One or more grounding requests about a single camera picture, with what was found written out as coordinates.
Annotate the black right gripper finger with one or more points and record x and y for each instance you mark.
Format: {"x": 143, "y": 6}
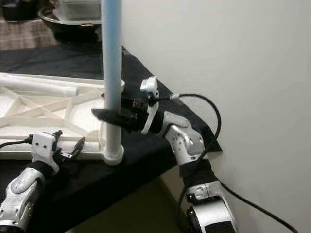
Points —
{"x": 114, "y": 118}

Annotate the cream plastic table top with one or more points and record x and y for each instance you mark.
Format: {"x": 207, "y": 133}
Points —
{"x": 39, "y": 114}

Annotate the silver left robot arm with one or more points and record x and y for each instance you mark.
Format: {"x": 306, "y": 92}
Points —
{"x": 24, "y": 194}

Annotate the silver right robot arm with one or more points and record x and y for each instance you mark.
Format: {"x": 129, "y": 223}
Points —
{"x": 184, "y": 141}

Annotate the black table cloth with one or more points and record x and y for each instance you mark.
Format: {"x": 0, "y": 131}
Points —
{"x": 58, "y": 60}

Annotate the black wok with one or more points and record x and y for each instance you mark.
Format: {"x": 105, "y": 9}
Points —
{"x": 73, "y": 31}

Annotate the patterned beige cloth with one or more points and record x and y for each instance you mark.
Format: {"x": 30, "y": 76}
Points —
{"x": 24, "y": 36}

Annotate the clear lidded plastic container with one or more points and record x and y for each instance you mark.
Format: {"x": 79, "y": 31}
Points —
{"x": 80, "y": 10}

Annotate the black bag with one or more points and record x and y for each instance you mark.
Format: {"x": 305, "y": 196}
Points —
{"x": 22, "y": 9}

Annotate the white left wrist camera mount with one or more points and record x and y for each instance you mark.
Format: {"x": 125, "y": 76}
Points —
{"x": 43, "y": 145}

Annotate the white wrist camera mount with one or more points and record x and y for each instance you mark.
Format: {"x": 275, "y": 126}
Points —
{"x": 43, "y": 145}
{"x": 149, "y": 86}

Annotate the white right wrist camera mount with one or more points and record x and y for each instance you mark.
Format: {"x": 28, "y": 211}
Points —
{"x": 149, "y": 86}

